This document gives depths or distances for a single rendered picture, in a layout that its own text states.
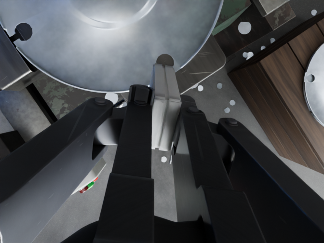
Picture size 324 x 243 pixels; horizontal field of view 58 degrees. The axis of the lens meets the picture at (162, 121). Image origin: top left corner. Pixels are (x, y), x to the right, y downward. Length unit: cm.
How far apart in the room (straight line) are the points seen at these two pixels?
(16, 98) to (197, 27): 33
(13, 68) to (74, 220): 89
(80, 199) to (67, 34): 93
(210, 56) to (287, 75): 53
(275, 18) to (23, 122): 49
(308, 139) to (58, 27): 74
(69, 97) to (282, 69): 59
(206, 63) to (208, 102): 80
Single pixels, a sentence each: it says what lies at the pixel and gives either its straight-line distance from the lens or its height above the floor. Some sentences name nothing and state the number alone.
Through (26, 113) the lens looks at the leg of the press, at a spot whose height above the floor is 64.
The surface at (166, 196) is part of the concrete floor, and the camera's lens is 122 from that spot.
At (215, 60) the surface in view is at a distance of 39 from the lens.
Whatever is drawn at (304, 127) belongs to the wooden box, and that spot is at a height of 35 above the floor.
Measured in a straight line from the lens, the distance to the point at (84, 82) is 38.
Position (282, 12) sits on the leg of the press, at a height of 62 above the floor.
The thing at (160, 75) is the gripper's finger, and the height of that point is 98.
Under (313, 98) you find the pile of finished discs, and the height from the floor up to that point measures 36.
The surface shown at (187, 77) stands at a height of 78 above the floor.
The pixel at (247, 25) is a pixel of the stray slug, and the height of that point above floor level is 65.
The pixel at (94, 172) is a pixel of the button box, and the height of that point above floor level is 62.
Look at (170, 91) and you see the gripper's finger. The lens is 16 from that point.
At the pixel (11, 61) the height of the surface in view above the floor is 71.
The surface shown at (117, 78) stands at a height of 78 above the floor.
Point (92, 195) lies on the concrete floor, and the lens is 124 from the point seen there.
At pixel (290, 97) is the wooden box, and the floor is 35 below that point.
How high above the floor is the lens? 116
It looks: 86 degrees down
